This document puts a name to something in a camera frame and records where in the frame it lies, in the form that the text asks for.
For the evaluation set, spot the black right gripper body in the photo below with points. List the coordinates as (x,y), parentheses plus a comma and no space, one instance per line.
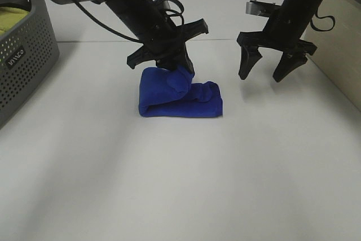
(282,33)

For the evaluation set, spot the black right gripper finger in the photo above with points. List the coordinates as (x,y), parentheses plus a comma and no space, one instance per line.
(250,55)
(288,63)

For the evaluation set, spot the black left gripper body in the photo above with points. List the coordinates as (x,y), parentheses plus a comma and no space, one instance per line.
(160,34)

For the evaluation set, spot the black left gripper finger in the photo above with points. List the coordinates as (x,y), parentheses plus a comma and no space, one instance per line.
(185,60)
(167,63)

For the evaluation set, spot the blue towel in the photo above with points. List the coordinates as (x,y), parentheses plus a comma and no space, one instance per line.
(173,94)

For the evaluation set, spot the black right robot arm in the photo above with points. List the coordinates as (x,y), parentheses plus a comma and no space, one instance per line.
(299,6)

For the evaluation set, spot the beige plastic basket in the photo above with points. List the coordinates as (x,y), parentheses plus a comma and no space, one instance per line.
(338,41)

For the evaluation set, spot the grey perforated laundry basket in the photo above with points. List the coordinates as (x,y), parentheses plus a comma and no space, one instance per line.
(29,50)

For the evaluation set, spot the yellow-green towel in basket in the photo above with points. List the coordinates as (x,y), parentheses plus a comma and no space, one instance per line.
(10,16)

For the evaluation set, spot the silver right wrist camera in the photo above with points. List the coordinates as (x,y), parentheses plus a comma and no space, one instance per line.
(263,9)

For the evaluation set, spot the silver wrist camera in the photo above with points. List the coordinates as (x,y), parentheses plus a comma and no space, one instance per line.
(162,5)
(263,9)

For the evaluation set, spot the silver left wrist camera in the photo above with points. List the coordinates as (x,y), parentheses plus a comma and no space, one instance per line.
(162,5)

